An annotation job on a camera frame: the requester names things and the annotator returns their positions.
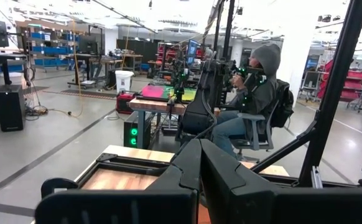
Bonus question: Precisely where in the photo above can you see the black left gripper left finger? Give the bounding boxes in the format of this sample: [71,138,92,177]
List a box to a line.
[34,139,202,224]

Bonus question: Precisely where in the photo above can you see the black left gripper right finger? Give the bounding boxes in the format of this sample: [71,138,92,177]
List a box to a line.
[200,139,362,224]

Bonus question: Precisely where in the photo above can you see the orange plastic bin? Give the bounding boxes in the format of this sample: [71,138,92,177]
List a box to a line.
[197,203,212,224]

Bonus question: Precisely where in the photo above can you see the black computer with green lights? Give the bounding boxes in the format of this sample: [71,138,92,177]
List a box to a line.
[123,111,152,149]

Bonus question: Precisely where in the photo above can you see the grey office chair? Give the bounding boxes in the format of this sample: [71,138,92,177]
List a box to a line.
[230,99,280,162]

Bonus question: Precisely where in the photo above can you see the dark backpack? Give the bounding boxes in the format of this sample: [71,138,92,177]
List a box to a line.
[271,79,295,128]

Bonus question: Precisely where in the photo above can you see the red tool case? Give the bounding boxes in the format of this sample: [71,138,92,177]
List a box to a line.
[116,90,137,115]

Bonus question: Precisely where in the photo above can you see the black-legged operator table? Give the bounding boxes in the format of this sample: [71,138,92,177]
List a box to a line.
[128,96,221,150]

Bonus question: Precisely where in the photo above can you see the person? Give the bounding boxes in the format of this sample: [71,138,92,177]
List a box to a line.
[211,43,282,158]

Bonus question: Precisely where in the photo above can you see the pink sheet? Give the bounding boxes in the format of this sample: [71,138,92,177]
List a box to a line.
[141,85,165,99]

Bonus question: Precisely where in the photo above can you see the white trash bin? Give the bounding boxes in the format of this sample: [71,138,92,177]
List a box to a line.
[114,70,135,94]

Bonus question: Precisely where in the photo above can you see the green and yellow sheet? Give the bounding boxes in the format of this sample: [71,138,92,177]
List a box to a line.
[164,86,198,103]

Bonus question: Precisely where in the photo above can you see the red bin rack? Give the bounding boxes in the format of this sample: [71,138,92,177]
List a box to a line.
[317,58,362,103]

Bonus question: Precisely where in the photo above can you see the black computer tower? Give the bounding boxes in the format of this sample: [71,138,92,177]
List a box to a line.
[0,84,26,133]

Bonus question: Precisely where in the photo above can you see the dark desk with monitor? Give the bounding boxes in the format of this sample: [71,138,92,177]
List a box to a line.
[65,34,103,90]

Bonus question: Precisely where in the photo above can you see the blue lit monitor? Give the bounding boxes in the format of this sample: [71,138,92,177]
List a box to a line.
[186,39,200,66]

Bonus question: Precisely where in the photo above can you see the shelf with blue bins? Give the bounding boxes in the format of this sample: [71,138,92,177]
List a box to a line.
[27,29,79,71]

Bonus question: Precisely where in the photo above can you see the silver metal bracket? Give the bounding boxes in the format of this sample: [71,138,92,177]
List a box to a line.
[310,166,324,189]

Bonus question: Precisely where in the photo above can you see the black arched frame handle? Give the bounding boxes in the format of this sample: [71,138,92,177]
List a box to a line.
[40,177,79,200]

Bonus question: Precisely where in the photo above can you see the black aluminium rig frame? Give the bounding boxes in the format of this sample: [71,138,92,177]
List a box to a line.
[75,0,362,191]

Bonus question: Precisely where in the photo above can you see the black leader rig post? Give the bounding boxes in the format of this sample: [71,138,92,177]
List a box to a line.
[223,0,236,60]
[213,0,225,60]

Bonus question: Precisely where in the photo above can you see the black pedestal desk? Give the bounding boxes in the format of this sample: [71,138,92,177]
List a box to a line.
[0,52,29,86]

